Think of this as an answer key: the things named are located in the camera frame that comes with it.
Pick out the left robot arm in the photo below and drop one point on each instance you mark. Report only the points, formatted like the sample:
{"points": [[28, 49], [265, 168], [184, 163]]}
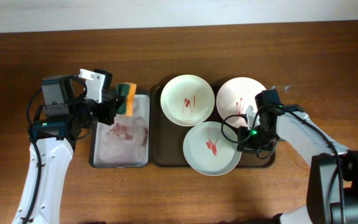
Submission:
{"points": [[71, 103]]}

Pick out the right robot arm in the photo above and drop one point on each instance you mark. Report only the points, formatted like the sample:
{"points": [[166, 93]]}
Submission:
{"points": [[332, 195]]}

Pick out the small black soapy tray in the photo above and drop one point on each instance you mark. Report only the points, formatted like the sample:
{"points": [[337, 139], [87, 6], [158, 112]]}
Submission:
{"points": [[125, 143]]}

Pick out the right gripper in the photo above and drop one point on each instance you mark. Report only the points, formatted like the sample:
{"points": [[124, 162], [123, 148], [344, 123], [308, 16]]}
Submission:
{"points": [[247, 145]]}

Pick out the cream plate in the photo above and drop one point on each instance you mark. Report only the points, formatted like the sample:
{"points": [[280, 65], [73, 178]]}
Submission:
{"points": [[187, 100]]}

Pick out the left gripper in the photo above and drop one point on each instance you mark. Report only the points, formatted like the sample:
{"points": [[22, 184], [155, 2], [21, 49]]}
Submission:
{"points": [[110, 106]]}

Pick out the pale grey plate front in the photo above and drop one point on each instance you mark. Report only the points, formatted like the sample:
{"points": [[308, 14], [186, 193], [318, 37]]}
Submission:
{"points": [[207, 149]]}

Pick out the green and orange sponge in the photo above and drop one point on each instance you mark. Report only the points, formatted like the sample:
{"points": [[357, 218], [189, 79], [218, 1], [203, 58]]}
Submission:
{"points": [[128, 90]]}

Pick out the brown plastic tray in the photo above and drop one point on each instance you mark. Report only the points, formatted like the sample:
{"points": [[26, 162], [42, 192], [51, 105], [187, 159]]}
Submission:
{"points": [[166, 139]]}

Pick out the pinkish white plate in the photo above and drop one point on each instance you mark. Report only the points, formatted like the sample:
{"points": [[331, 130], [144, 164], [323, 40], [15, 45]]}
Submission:
{"points": [[236, 95]]}

